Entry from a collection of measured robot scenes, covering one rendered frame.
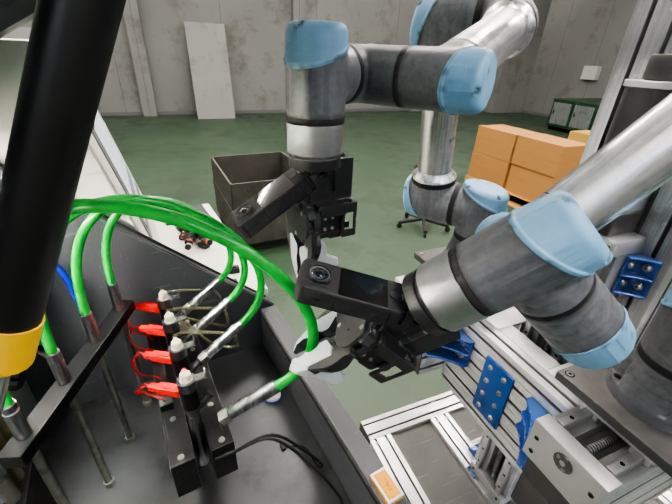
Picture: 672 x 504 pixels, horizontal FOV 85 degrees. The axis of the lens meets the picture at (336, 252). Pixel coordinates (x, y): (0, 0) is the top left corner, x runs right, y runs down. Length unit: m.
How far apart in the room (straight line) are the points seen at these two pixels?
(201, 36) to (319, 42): 9.84
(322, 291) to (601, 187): 0.33
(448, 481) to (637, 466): 0.87
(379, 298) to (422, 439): 1.33
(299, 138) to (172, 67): 10.11
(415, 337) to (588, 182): 0.27
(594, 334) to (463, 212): 0.64
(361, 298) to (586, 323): 0.20
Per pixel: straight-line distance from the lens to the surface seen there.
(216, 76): 10.11
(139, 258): 0.86
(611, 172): 0.52
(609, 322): 0.42
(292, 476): 0.84
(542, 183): 4.65
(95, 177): 0.84
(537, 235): 0.33
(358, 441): 0.73
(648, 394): 0.82
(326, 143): 0.48
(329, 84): 0.47
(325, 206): 0.51
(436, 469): 1.63
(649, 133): 0.54
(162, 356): 0.73
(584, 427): 0.86
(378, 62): 0.53
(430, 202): 1.02
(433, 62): 0.51
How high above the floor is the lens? 1.55
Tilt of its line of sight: 29 degrees down
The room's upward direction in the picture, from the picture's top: 3 degrees clockwise
